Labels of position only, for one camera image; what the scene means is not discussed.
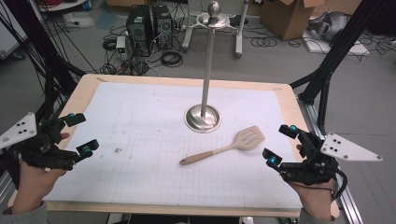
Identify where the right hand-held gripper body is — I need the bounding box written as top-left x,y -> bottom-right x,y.
278,130 -> 383,187

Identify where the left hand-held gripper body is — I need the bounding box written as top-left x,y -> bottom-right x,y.
0,112 -> 78,172

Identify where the beige slotted spatula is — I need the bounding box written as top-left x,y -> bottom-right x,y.
178,125 -> 266,166

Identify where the steel utensil stand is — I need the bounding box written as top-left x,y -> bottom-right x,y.
183,0 -> 232,134

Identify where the person's right hand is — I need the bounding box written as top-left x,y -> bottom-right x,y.
289,144 -> 341,222

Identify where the person's left hand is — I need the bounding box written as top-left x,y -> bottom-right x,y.
11,132 -> 71,216

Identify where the white grid mat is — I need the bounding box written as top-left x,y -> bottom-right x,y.
43,81 -> 303,210

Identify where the white power box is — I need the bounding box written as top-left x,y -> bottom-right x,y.
115,35 -> 127,54

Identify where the clear plastic bag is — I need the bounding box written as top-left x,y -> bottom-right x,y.
64,11 -> 94,29

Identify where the white flat board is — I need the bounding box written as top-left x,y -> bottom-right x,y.
302,29 -> 372,57

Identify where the black computer tower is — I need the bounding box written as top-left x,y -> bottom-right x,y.
151,4 -> 174,50
125,4 -> 154,59

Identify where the white metal floor stand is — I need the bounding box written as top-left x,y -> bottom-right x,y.
181,0 -> 250,59

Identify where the large cardboard box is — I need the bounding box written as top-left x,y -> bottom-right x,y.
260,0 -> 327,41

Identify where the grey bag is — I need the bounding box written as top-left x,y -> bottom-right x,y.
306,11 -> 351,43

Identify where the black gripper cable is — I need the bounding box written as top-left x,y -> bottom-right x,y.
330,167 -> 348,202

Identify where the aluminium rail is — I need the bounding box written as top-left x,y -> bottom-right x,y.
298,98 -> 364,224

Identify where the black metal frame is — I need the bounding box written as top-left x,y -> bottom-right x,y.
289,0 -> 388,135
0,0 -> 86,125

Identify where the coiled black cable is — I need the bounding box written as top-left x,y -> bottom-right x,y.
160,50 -> 184,68
250,36 -> 278,49

